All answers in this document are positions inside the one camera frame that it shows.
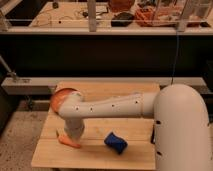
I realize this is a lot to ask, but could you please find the metal clamp bracket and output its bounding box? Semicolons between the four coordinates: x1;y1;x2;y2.
0;55;30;83

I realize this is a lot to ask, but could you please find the blue sponge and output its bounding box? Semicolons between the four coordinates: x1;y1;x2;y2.
104;132;128;154

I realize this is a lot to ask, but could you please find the blue hanging cable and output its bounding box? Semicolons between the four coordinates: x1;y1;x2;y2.
169;34;180;86

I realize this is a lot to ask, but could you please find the black object on bench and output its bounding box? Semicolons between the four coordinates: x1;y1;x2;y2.
111;12;134;27

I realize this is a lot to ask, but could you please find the white vertical post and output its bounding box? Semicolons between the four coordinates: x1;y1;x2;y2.
87;0;96;32

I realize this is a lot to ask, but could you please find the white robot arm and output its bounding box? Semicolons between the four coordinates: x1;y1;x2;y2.
58;84;213;171

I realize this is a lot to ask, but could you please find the orange pepper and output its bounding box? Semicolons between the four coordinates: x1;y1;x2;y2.
56;132;81;148

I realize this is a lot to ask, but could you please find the orange crate in background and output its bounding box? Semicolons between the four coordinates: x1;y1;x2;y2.
135;8;178;27

